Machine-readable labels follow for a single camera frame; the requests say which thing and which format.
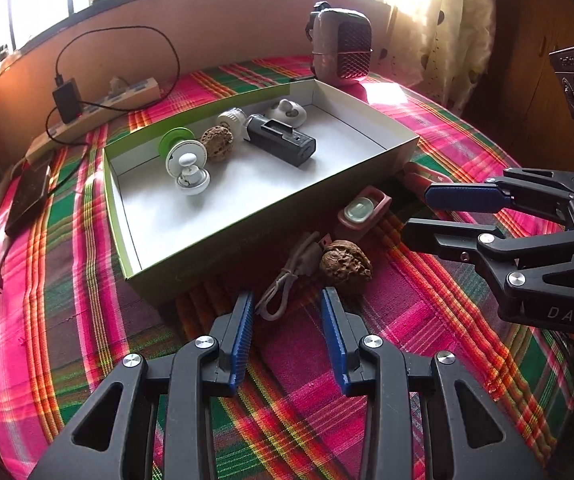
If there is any black power bank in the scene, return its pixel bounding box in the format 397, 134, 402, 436
4, 160, 56, 236

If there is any green and white spool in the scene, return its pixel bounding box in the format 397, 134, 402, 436
159, 127, 211, 182

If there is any white knob on round base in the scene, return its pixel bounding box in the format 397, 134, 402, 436
264, 99, 308, 124

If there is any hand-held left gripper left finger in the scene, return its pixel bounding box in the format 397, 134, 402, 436
27, 291, 256, 480

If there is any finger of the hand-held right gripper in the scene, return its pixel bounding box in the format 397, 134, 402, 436
401, 217, 574, 332
424, 169, 574, 226

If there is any cream spotted curtain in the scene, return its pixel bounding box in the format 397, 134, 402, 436
382, 0, 498, 117

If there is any black boxy device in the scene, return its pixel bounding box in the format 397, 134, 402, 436
244, 114, 317, 170

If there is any walnut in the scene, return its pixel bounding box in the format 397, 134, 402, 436
319, 240, 373, 289
199, 126, 233, 163

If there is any black charging cable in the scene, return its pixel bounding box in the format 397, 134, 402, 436
17, 26, 181, 196

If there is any short black cable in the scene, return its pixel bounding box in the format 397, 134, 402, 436
0, 236, 18, 294

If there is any beige power strip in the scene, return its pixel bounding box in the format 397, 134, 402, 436
24, 77, 162, 162

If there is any grey knob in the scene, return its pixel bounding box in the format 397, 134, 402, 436
175, 154, 212, 195

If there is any green-sided cardboard box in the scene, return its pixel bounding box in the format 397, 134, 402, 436
103, 77, 420, 306

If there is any white usb cable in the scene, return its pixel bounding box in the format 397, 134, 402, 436
256, 231, 329, 322

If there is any pink case with clear lens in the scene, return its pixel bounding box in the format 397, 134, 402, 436
337, 186, 392, 233

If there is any plaid cloth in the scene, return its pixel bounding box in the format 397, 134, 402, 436
0, 55, 574, 480

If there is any black charger adapter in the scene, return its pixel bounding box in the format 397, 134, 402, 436
52, 79, 83, 124

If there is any red plastic object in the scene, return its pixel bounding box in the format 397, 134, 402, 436
401, 161, 450, 192

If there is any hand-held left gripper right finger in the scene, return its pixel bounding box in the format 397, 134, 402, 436
320, 287, 548, 480

